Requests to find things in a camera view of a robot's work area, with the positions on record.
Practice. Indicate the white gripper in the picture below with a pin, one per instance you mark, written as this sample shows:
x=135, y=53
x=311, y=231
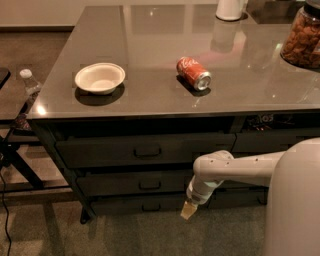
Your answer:
x=194, y=196

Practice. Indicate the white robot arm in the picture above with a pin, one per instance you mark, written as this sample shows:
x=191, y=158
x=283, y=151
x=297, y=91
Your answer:
x=292, y=177

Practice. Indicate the red soda can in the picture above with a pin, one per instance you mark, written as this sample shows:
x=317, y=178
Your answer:
x=194, y=73

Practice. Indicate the white paper bowl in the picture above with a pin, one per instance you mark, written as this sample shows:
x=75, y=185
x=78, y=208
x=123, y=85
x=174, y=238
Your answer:
x=100, y=78

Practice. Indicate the clear plastic water bottle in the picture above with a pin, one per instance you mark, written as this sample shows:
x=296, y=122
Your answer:
x=32, y=88

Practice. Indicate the glass jar of snacks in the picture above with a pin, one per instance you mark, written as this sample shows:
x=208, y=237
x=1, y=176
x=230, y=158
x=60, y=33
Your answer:
x=302, y=46

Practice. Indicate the white cylindrical container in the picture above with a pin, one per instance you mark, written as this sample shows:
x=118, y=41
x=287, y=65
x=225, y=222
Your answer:
x=229, y=10

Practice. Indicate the dark side table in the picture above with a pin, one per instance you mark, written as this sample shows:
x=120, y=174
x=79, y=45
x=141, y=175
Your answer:
x=10, y=145

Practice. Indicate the dark drawer cabinet frame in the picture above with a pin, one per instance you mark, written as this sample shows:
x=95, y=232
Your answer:
x=51, y=131

